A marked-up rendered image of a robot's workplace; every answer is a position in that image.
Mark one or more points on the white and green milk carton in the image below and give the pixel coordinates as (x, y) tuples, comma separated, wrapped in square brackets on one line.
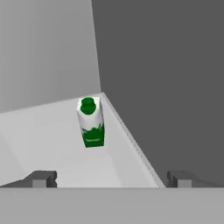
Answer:
[(91, 124)]

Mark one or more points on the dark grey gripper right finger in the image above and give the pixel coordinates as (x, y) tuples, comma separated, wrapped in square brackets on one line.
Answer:
[(182, 178)]

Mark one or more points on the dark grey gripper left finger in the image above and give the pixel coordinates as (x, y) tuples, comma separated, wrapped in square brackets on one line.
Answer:
[(40, 178)]

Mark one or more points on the white fridge shelf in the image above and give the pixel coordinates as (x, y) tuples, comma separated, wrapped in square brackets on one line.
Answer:
[(73, 145)]

